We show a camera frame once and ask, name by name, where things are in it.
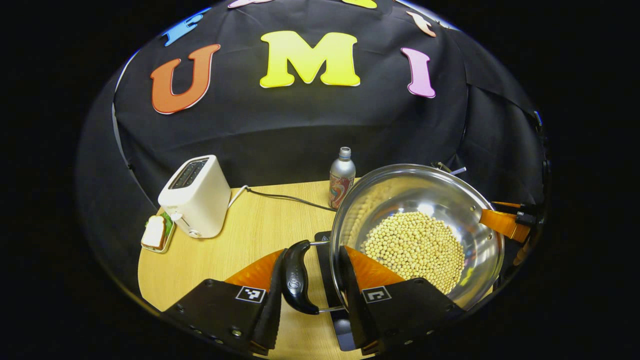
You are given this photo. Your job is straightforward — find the black power cable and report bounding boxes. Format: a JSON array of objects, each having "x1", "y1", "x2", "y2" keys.
[{"x1": 229, "y1": 185, "x2": 337, "y2": 213}]

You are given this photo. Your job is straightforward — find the steel pot with black handle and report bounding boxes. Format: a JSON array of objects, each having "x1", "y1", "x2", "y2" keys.
[{"x1": 281, "y1": 163, "x2": 506, "y2": 317}]

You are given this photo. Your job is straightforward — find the black induction cooktop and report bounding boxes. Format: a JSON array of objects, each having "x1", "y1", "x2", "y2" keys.
[{"x1": 314, "y1": 231, "x2": 359, "y2": 352}]

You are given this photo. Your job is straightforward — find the black backdrop cloth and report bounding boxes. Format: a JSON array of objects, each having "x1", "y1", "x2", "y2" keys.
[{"x1": 75, "y1": 0, "x2": 548, "y2": 301}]

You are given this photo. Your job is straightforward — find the silver drink bottle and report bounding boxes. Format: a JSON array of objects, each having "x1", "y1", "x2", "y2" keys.
[{"x1": 329, "y1": 147, "x2": 357, "y2": 210}]

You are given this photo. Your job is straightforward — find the small glass plate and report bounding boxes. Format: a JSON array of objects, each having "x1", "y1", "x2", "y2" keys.
[{"x1": 141, "y1": 212, "x2": 176, "y2": 254}]

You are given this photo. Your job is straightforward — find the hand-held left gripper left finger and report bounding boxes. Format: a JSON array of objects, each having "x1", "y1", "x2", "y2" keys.
[{"x1": 161, "y1": 248, "x2": 289, "y2": 357}]

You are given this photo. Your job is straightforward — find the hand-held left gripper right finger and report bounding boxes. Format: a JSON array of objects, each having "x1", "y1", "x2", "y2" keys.
[{"x1": 339, "y1": 246, "x2": 467, "y2": 357}]

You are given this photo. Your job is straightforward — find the toast slice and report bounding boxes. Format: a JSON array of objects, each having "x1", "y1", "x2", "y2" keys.
[{"x1": 142, "y1": 216, "x2": 166, "y2": 249}]

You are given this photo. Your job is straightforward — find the pile of soybeans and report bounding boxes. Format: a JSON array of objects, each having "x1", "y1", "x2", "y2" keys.
[{"x1": 360, "y1": 211, "x2": 466, "y2": 295}]

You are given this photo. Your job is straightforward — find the white toaster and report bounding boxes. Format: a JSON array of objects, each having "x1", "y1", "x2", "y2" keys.
[{"x1": 158, "y1": 155, "x2": 232, "y2": 239}]

